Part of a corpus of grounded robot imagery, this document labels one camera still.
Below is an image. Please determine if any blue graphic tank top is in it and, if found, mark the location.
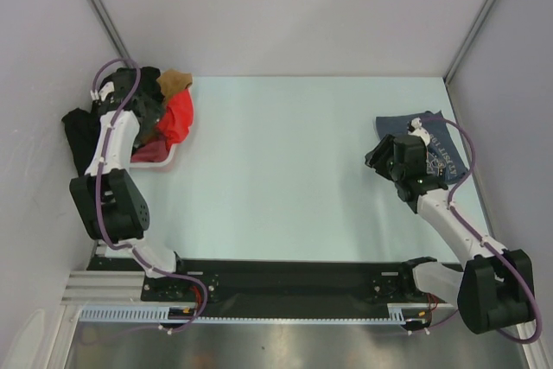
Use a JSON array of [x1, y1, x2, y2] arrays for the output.
[[375, 111, 468, 185]]

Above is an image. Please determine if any pink tank top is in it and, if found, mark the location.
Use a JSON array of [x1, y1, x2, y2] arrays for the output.
[[130, 140, 169, 163]]

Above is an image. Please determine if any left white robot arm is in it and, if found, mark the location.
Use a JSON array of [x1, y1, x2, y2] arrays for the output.
[[69, 68, 191, 300]]

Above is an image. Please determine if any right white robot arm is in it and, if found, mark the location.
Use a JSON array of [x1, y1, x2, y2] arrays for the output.
[[365, 135, 542, 335]]

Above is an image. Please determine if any brown tank top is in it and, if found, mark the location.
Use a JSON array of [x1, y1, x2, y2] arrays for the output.
[[156, 69, 193, 100]]

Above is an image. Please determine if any red tank top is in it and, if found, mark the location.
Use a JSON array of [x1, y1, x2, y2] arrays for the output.
[[156, 88, 194, 150]]

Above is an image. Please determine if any black tank top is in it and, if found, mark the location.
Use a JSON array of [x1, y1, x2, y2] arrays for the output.
[[61, 67, 161, 176]]

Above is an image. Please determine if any white laundry basket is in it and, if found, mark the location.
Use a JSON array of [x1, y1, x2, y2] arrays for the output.
[[130, 144, 178, 172]]

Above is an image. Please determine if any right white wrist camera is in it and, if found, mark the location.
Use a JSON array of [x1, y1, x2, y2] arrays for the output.
[[408, 118, 431, 147]]

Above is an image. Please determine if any white cable duct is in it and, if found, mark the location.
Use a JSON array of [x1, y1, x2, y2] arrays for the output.
[[79, 305, 429, 326]]

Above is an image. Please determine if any left aluminium frame post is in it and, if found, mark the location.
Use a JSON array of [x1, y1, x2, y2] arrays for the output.
[[86, 0, 130, 59]]

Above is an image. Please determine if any aluminium frame post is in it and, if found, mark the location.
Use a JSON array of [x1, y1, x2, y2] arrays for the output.
[[442, 0, 498, 86], [86, 0, 130, 59]]

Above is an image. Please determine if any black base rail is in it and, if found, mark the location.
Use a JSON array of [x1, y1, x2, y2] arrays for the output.
[[86, 256, 505, 319]]

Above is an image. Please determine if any right aluminium frame post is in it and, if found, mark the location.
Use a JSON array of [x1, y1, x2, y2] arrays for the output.
[[442, 0, 498, 86]]

